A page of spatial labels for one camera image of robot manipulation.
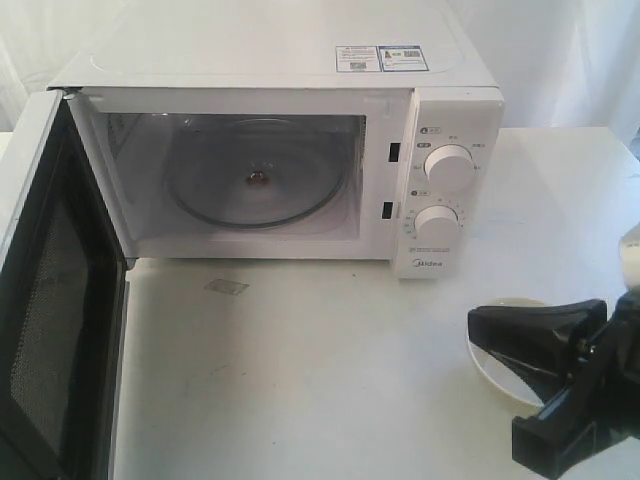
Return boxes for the white microwave oven body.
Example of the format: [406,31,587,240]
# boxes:
[48,2,505,279]

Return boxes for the clear tape patch on table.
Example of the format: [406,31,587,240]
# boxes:
[205,278,249,296]

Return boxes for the upper white control knob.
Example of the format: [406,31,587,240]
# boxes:
[424,145,475,191]

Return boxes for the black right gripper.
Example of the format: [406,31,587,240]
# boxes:
[467,292,639,479]

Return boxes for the blue white warning sticker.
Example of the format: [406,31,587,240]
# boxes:
[335,45,429,73]

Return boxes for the cream ceramic bowl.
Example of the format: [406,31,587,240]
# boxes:
[466,328,543,413]

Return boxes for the glass microwave turntable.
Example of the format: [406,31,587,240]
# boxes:
[165,116,350,230]

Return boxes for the lower white control knob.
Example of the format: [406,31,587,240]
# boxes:
[414,205,459,243]

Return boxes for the white microwave door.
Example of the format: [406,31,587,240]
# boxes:
[1,90,129,479]

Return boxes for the white control knob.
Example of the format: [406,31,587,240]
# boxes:
[414,205,459,243]
[424,145,475,191]

